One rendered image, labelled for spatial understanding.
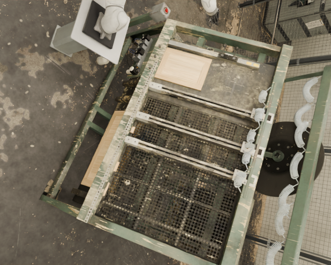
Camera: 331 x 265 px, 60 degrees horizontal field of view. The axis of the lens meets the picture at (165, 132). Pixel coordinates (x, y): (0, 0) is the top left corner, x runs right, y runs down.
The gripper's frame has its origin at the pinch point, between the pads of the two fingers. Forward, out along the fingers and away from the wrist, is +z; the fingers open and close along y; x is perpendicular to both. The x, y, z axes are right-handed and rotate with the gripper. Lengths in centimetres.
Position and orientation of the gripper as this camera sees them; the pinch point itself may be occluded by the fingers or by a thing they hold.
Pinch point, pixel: (216, 22)
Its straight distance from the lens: 268.7
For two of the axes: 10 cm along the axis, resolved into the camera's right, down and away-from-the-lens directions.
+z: 3.4, 1.1, 9.3
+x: -7.4, -5.8, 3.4
